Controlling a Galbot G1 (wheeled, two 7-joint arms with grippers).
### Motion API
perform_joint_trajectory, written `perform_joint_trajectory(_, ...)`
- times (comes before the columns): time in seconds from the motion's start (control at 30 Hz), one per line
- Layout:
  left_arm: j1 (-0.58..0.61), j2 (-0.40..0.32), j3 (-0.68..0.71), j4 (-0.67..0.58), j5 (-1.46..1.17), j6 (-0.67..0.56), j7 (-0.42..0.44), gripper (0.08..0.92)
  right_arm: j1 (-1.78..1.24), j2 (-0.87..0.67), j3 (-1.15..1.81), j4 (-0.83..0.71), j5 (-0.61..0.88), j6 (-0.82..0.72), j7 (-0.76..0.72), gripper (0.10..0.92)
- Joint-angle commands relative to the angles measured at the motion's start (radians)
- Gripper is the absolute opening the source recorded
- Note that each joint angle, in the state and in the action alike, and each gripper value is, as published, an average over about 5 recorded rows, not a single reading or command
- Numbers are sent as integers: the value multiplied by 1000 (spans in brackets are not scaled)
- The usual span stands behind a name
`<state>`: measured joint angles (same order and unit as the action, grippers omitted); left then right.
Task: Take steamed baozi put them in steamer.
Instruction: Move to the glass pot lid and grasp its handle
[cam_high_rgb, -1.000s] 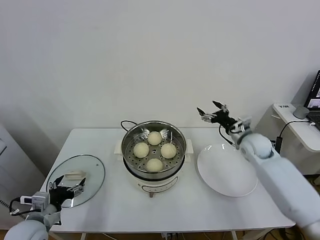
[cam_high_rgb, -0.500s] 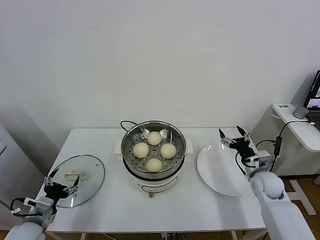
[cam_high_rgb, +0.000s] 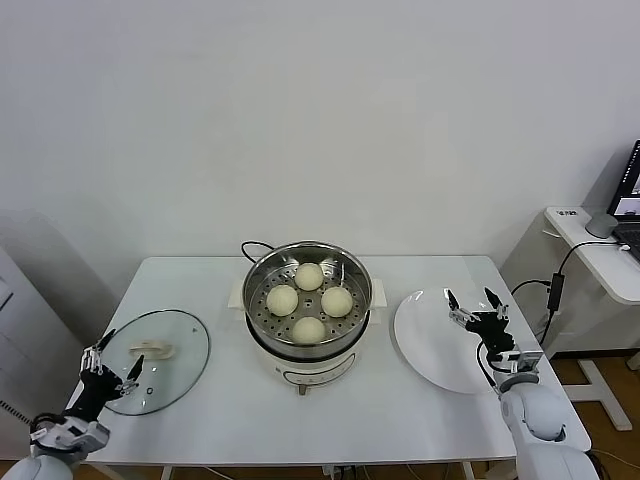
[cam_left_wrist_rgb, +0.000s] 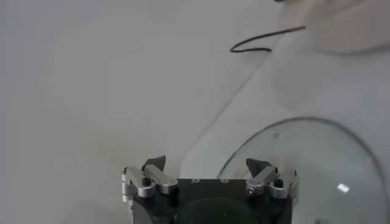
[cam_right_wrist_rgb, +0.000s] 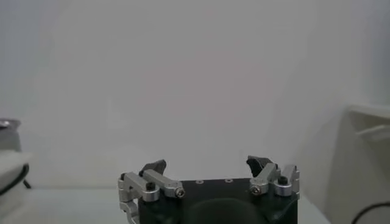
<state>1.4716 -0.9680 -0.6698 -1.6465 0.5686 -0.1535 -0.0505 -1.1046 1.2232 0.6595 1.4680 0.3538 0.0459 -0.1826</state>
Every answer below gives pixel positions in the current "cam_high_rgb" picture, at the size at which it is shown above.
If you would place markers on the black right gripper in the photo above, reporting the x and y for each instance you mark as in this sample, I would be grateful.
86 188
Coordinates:
492 332

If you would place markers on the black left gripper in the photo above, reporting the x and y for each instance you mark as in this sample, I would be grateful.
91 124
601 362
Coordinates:
95 395

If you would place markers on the white steamed baozi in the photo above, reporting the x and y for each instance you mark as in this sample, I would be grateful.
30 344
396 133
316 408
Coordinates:
309 331
336 302
282 301
308 276

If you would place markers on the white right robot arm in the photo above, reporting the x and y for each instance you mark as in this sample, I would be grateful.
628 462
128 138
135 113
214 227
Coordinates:
535 415

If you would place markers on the perforated steel steamer basket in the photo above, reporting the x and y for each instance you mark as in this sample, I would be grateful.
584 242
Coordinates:
357 320

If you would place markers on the white round plate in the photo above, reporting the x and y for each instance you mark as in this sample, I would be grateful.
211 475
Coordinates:
425 340

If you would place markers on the white table leg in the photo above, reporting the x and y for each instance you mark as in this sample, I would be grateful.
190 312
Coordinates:
167 473
467 472

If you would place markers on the white side desk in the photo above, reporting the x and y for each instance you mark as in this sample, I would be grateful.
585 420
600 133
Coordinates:
600 270

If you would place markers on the grey round desk gadget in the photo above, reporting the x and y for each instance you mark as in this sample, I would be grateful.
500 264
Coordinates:
600 226

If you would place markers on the cream electric cooker base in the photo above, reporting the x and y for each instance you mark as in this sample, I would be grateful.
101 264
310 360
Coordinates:
310 367

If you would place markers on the black laptop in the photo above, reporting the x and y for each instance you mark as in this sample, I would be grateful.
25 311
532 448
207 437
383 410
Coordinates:
629 200

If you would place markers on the white power strip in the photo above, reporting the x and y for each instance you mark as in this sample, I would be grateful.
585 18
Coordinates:
336 470

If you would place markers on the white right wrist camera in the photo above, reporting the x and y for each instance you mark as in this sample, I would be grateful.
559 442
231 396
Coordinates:
522 361

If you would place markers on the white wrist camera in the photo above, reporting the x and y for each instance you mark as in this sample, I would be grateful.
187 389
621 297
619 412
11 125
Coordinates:
522 361
70 435

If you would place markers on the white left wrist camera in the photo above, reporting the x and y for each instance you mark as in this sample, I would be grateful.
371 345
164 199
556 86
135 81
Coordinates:
70 435

